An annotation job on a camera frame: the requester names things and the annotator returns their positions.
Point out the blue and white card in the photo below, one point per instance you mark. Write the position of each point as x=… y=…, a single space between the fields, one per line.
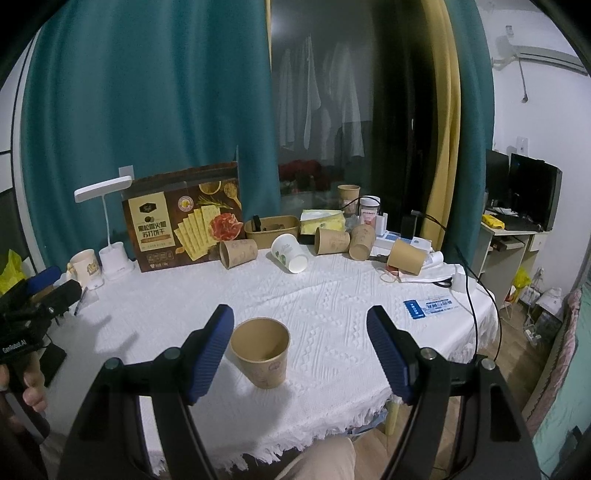
x=429 y=307

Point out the white computer desk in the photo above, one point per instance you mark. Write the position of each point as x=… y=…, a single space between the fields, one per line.
x=503 y=249

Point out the white printed mug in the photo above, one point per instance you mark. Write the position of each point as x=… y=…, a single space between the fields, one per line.
x=87 y=270

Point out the hanging white clothes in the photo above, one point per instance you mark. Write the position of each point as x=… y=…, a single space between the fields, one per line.
x=318 y=92

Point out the yellow packet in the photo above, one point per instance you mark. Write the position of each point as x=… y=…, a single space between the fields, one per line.
x=493 y=220

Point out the person's leg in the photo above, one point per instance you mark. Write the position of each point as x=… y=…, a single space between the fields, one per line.
x=318 y=461

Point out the white paper cup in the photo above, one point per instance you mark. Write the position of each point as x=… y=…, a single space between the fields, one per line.
x=288 y=251

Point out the person's left hand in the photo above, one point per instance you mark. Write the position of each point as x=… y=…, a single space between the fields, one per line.
x=34 y=390

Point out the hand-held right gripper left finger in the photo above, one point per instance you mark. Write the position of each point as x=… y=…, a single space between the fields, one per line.
x=210 y=353

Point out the brown paper bowl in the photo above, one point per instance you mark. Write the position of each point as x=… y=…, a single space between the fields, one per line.
x=272 y=233

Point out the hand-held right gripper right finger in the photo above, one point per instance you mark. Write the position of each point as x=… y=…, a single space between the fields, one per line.
x=390 y=355

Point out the white power adapter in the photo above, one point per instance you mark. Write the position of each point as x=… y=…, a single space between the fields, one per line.
x=460 y=282

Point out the white lidded jar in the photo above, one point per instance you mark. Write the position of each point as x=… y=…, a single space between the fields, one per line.
x=369 y=212

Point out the brown cracker box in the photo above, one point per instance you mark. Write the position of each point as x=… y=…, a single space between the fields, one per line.
x=180 y=221

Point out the rubber band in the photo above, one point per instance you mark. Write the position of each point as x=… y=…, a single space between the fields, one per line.
x=388 y=276

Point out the white small box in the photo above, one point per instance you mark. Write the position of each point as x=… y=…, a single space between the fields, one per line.
x=380 y=226

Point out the yellow plastic bag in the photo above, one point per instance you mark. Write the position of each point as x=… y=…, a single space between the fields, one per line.
x=522 y=284
x=11 y=272

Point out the teal curtain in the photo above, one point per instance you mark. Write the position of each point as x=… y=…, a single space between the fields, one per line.
x=138 y=106
x=473 y=87

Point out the yellow tissue pack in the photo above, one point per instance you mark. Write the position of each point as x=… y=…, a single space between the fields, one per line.
x=323 y=221

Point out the white air conditioner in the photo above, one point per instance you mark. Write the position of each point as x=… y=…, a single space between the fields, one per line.
x=540 y=57

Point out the black computer monitor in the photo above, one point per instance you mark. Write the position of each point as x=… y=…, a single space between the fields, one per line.
x=535 y=191
x=496 y=177

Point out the brown paper cup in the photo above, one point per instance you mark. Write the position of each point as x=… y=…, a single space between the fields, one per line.
x=362 y=242
x=240 y=253
x=348 y=198
x=406 y=257
x=332 y=241
x=261 y=350

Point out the black pen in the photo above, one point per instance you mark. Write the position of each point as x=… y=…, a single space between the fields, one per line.
x=80 y=302

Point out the white desk lamp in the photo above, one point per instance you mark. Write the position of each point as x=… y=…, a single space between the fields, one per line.
x=113 y=263

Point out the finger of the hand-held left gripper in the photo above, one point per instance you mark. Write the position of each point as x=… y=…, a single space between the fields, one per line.
x=64 y=295
x=42 y=279

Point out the person's left forearm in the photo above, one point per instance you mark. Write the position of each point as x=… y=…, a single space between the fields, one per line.
x=21 y=438

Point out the teal bed sheet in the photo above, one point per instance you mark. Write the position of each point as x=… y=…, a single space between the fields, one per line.
x=565 y=392

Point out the yellow curtain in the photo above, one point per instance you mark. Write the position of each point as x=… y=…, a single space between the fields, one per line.
x=445 y=129

